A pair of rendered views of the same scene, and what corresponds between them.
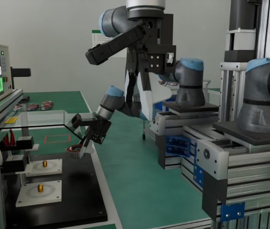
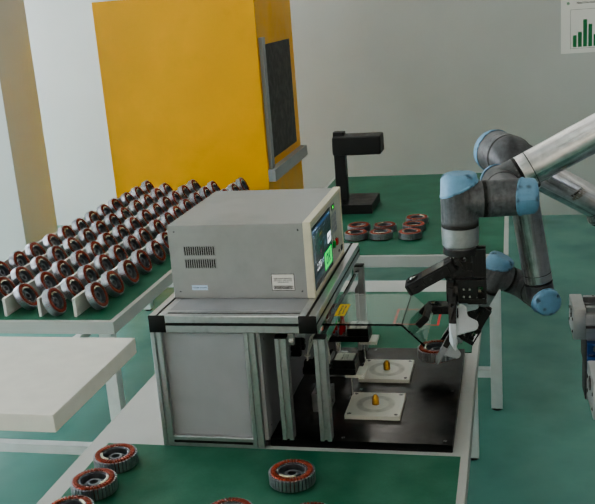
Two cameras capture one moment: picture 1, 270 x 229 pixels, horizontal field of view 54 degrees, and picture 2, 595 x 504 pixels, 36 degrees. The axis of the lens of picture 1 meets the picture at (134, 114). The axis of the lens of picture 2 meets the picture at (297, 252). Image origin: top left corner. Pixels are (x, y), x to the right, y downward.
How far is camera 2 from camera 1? 1.47 m
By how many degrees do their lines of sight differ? 28
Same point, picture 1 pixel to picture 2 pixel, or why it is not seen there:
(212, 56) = not seen: outside the picture
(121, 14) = (499, 155)
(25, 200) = (355, 412)
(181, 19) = not seen: outside the picture
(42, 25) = not seen: outside the picture
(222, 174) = not seen: outside the picture
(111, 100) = (489, 277)
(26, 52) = (380, 51)
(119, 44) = (432, 278)
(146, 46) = (456, 281)
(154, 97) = (460, 328)
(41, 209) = (373, 426)
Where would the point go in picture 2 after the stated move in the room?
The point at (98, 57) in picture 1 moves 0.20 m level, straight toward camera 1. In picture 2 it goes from (413, 289) to (390, 322)
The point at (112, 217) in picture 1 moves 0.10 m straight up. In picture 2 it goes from (460, 450) to (459, 413)
